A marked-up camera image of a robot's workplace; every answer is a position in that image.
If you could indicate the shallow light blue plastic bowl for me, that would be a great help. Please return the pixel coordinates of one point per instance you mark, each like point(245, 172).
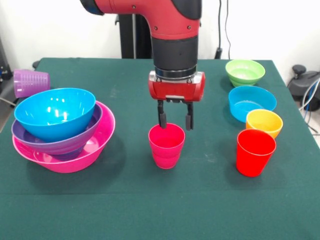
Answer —
point(240, 105)

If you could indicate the large pink plastic bowl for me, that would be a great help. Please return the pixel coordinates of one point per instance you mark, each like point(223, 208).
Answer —
point(75, 165)

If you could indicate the dark green tablecloth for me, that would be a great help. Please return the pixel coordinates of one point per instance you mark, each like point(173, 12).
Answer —
point(200, 212)

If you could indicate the large light blue plastic bowl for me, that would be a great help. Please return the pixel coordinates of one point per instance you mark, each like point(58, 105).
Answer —
point(75, 122)

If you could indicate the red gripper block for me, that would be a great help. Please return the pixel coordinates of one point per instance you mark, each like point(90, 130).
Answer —
point(175, 90)

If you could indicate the green plastic bowl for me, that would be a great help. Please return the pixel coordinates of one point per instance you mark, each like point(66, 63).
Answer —
point(245, 72)

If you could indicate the purple plastic bowl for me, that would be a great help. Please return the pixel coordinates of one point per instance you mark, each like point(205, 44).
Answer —
point(30, 142)

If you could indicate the magenta plastic cup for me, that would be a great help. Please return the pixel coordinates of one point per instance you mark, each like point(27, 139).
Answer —
point(166, 152)

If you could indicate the purple plastic cup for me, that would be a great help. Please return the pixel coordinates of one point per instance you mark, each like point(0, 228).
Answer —
point(31, 82)

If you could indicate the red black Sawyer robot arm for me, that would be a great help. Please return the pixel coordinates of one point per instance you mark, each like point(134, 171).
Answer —
point(175, 37)

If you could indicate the orange plastic cup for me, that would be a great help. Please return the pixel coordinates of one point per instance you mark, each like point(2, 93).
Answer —
point(265, 122)

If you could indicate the red plastic cup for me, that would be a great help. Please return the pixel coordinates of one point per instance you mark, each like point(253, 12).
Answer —
point(252, 160)

